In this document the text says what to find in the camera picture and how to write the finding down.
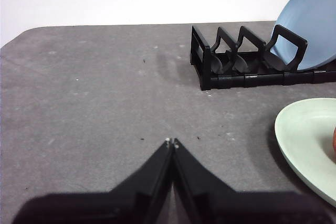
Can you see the blue plate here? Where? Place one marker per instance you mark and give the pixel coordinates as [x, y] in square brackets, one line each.
[309, 14]

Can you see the black plate rack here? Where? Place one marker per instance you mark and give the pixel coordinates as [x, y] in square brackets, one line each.
[225, 81]

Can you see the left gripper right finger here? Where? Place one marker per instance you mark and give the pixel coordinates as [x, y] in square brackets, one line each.
[236, 208]

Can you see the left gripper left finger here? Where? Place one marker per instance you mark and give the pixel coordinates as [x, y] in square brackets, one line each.
[105, 208]

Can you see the green plate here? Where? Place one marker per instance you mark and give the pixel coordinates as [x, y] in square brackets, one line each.
[302, 134]

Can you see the red apple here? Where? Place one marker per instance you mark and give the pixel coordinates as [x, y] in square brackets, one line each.
[335, 141]

